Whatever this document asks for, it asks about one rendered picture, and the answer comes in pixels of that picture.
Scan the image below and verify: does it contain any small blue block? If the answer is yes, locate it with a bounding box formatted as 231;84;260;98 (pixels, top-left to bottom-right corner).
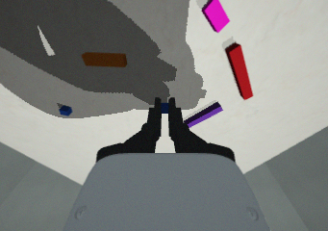
59;106;72;116
162;103;168;114

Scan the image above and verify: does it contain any purple rod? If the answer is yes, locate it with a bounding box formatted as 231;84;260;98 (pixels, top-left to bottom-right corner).
184;102;223;128

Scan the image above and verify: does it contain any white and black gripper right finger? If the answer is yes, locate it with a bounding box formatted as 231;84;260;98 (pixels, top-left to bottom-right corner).
168;97;236;162

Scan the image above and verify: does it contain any red rod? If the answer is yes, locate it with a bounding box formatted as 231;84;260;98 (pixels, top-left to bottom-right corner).
225;43;253;100

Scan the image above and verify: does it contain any magenta block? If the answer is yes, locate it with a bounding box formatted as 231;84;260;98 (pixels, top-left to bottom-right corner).
201;0;229;33

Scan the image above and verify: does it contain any brown flat bar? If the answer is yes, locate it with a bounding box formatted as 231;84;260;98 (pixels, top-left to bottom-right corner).
82;52;127;67

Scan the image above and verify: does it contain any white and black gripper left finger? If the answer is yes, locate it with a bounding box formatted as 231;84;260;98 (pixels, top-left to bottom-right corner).
96;97;162;162

